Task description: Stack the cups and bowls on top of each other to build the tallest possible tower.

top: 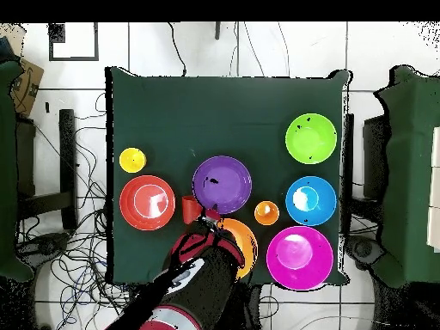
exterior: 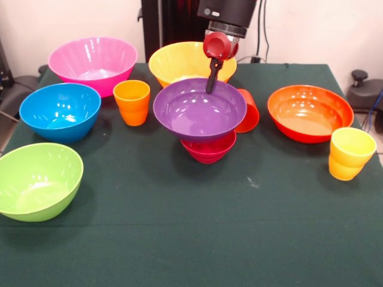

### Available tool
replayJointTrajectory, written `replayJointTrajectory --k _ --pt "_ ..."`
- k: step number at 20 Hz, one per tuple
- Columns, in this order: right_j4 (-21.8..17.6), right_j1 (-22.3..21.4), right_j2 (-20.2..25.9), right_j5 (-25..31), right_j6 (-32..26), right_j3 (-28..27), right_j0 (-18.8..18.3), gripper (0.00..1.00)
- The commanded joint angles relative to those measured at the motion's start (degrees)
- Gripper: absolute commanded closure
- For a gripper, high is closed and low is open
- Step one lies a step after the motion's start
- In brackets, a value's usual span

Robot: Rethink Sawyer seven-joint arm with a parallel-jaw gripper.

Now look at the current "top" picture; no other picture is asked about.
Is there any purple bowl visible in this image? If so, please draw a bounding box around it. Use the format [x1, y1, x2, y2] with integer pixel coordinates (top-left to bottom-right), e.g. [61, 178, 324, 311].
[191, 155, 254, 216]

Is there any red-orange cup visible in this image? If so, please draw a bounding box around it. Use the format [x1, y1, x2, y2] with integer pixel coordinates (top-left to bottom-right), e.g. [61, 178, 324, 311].
[180, 194, 204, 226]

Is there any orange cup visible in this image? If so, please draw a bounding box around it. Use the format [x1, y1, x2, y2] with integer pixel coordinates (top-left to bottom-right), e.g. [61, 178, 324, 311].
[254, 200, 280, 227]

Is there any large yellow-orange bowl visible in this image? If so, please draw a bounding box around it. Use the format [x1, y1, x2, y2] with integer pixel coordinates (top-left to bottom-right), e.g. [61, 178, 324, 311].
[216, 217, 260, 280]

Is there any dark green tablecloth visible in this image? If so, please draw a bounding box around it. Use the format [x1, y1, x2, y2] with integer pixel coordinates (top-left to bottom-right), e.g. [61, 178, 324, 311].
[104, 65, 352, 286]

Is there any shallow red-orange bowl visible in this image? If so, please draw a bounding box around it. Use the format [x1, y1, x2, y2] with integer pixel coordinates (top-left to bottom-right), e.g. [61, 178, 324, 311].
[119, 174, 177, 232]

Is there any yellow cup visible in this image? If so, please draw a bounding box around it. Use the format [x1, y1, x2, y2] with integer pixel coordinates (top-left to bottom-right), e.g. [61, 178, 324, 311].
[119, 147, 148, 174]

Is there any blue bowl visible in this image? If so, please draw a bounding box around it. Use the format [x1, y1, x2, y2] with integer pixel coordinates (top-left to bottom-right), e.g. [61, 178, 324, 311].
[284, 175, 338, 227]

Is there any green bowl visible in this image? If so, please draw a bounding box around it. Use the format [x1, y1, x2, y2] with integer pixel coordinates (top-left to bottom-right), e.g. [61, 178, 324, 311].
[284, 112, 339, 166]

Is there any large pink bowl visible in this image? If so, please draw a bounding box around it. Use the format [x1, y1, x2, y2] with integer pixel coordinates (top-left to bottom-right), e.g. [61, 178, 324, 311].
[266, 225, 335, 292]

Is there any black power strip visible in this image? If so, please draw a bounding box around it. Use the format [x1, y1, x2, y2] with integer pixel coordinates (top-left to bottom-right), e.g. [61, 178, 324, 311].
[129, 284, 151, 319]

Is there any black chair base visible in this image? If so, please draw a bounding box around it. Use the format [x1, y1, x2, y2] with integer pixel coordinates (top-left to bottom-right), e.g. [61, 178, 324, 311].
[20, 231, 71, 266]
[345, 235, 386, 271]

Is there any green cloth neighbouring table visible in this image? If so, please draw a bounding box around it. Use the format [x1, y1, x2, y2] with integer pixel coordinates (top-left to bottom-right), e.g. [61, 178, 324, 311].
[0, 59, 34, 284]
[372, 64, 440, 289]

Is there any cardboard box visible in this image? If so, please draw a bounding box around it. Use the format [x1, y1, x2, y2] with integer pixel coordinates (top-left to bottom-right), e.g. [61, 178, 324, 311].
[8, 56, 45, 119]

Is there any black cable with plug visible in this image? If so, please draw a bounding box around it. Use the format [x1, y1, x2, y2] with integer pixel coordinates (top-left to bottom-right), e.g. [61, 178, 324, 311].
[167, 21, 188, 76]

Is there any tangle of black cables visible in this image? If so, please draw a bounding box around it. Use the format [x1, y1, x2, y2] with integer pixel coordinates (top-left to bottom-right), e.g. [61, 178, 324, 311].
[15, 92, 166, 330]

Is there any black table frame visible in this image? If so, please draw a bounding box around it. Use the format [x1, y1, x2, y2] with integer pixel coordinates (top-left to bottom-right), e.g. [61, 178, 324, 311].
[15, 108, 78, 231]

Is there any black square floor frame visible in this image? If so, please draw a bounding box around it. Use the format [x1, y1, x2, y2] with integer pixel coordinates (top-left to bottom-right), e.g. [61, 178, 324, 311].
[48, 22, 100, 62]

